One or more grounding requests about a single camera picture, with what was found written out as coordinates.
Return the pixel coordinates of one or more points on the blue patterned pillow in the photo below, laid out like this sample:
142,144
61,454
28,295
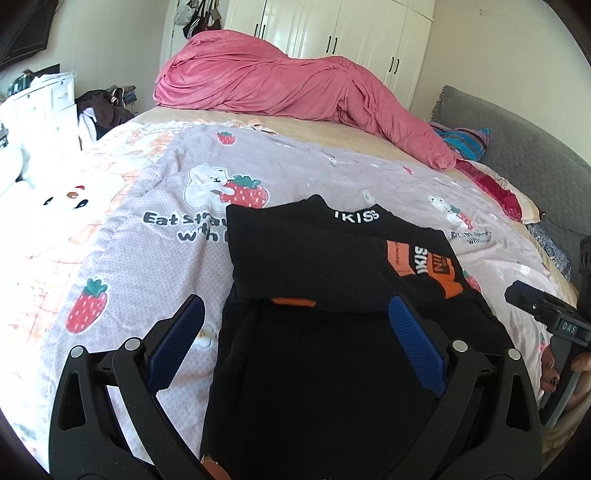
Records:
551,249

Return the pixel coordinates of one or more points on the beige fluffy blanket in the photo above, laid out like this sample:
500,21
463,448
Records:
575,415

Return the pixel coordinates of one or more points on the white wardrobe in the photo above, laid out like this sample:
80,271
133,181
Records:
346,32

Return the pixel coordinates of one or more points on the white dresser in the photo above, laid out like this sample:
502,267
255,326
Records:
46,101

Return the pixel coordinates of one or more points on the grey quilted headboard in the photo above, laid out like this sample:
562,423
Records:
531,152

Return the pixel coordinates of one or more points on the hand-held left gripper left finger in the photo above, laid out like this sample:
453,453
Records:
180,332

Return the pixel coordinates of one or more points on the strawberry printed blanket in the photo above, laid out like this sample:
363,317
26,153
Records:
138,258

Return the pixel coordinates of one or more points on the white plush toy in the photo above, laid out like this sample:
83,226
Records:
69,194

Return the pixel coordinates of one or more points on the person's right hand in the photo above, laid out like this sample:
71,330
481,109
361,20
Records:
581,362

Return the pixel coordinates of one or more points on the pile of dark clothes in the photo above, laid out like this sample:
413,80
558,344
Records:
104,113

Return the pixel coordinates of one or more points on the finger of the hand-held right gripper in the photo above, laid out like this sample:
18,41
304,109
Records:
526,297

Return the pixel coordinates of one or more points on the black long-sleeve shirt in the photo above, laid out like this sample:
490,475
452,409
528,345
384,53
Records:
323,369

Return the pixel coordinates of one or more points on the pink duvet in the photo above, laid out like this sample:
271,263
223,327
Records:
277,78

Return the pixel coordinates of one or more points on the black television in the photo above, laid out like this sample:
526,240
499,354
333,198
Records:
23,27

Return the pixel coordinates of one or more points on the blue striped cloth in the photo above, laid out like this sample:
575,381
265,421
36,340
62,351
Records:
466,141

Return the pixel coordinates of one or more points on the hanging bags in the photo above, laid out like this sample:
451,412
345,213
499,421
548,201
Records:
201,18

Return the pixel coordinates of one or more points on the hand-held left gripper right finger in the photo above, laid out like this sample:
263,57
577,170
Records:
415,341

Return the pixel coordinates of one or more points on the bed with beige sheet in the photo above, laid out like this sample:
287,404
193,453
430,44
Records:
323,134

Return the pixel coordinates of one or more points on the red patterned pillow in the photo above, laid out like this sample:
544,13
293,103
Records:
503,194

